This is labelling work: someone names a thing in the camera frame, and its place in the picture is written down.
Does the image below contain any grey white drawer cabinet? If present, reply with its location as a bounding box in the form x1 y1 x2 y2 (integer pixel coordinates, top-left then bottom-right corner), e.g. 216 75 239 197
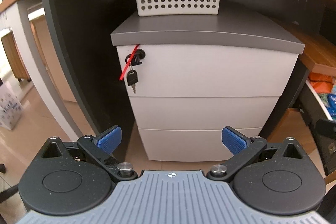
111 7 305 161

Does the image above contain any white printed shopping bag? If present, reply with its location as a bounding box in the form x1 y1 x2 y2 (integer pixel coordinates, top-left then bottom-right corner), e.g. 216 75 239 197
0 84 23 131

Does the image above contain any blue wet wipes pack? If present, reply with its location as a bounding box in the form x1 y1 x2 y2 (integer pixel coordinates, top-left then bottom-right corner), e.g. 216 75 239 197
327 93 336 119

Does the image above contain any orange snack packet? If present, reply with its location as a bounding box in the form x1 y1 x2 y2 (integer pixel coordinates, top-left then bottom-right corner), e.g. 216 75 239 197
308 72 335 94

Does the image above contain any wooden rolling cabinet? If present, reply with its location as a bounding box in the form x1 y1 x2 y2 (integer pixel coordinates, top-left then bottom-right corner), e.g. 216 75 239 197
1 31 31 82

